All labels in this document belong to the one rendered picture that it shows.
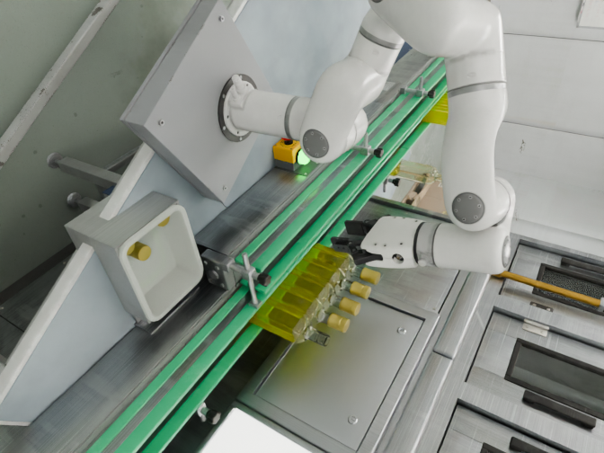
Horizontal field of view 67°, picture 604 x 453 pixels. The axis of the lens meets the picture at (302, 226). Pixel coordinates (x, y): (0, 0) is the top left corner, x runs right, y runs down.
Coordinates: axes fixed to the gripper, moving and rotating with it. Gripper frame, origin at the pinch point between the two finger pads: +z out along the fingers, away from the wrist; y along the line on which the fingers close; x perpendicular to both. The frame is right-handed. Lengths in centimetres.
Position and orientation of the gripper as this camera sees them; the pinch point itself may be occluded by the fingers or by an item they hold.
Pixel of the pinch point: (348, 235)
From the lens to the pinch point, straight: 88.0
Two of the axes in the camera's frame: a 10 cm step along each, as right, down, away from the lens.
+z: -7.9, -0.7, 6.1
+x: -3.0, -8.2, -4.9
